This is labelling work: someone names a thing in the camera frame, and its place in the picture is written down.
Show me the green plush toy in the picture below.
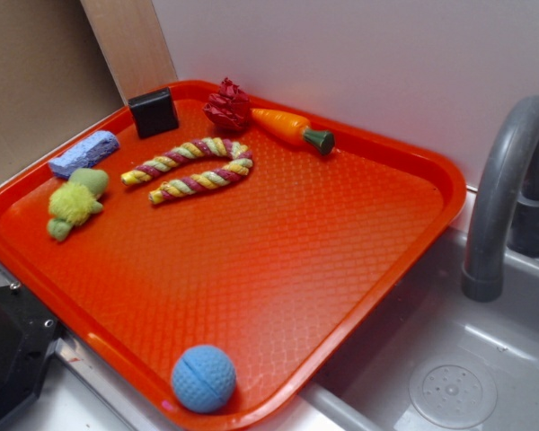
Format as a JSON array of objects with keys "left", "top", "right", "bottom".
[{"left": 47, "top": 168, "right": 110, "bottom": 242}]

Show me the orange plastic carrot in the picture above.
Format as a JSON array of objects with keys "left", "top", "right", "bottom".
[{"left": 250, "top": 108, "right": 335, "bottom": 156}]

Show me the blue sponge block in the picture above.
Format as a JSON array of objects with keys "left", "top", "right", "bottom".
[{"left": 48, "top": 130, "right": 119, "bottom": 179}]

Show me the black box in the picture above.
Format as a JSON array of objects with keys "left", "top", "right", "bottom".
[{"left": 128, "top": 87, "right": 180, "bottom": 139}]

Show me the black metal mount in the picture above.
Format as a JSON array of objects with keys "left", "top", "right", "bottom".
[{"left": 0, "top": 286, "right": 60, "bottom": 428}]

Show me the multicolour rope toy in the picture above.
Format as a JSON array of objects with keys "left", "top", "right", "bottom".
[{"left": 120, "top": 137, "right": 254, "bottom": 206}]

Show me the sink drain cover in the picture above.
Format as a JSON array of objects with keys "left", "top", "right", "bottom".
[{"left": 409, "top": 355, "right": 498, "bottom": 430}]

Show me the blue dimpled ball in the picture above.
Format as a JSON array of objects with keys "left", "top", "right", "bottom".
[{"left": 171, "top": 345, "right": 236, "bottom": 414}]

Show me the red crumpled paper ball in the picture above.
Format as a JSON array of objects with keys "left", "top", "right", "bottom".
[{"left": 202, "top": 77, "right": 251, "bottom": 131}]

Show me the orange plastic tray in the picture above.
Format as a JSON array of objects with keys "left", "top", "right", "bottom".
[{"left": 0, "top": 81, "right": 465, "bottom": 430}]

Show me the grey toy sink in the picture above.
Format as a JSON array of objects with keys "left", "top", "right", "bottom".
[{"left": 0, "top": 181, "right": 539, "bottom": 431}]

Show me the grey faucet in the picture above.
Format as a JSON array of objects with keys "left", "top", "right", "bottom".
[{"left": 462, "top": 95, "right": 539, "bottom": 303}]

